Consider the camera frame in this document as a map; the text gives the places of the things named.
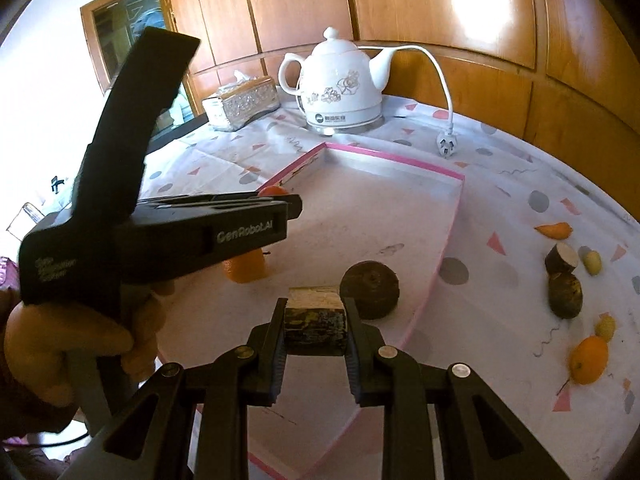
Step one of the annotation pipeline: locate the wooden framed glass door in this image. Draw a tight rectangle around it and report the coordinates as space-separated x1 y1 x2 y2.
80 0 198 128

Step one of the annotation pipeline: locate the pink-edged white tray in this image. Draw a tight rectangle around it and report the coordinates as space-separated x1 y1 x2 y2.
155 141 466 480

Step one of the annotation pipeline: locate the orange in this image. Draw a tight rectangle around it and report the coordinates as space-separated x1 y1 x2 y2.
223 247 269 284
557 336 610 397

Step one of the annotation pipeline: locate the brown mottled block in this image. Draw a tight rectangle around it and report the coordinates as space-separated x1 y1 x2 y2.
284 286 350 357

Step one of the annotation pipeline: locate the small orange mango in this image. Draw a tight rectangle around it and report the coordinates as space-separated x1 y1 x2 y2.
534 222 573 240

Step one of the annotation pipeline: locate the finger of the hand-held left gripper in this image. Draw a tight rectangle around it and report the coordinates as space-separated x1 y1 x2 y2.
139 191 305 222

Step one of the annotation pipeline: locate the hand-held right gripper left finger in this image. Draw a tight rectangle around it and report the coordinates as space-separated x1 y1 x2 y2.
62 297 289 480

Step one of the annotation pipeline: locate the silver kettle base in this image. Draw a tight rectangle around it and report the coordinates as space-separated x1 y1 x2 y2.
304 114 386 137

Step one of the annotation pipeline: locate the patterned tissue box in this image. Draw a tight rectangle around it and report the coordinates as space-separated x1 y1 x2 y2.
201 71 282 133

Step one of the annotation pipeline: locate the white floral electric kettle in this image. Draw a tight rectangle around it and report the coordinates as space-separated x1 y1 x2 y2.
278 26 394 128

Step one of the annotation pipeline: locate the white patterned tablecloth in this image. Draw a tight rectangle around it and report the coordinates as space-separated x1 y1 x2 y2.
136 92 640 480

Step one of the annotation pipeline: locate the person's left hand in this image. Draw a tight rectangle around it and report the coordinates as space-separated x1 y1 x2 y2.
5 279 177 397

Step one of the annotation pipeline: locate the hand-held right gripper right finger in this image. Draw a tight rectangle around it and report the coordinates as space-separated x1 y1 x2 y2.
342 297 571 480

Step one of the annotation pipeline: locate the white power cord with plug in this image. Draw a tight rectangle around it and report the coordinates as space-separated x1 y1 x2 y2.
385 44 457 160

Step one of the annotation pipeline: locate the small yellow lemon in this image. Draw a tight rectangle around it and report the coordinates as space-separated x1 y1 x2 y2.
594 314 617 344

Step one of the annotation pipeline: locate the dark brown chestnut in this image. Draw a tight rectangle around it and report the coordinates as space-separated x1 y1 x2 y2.
340 261 401 321

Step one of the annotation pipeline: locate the cut brown taro half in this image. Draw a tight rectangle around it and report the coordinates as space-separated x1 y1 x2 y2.
544 242 580 276

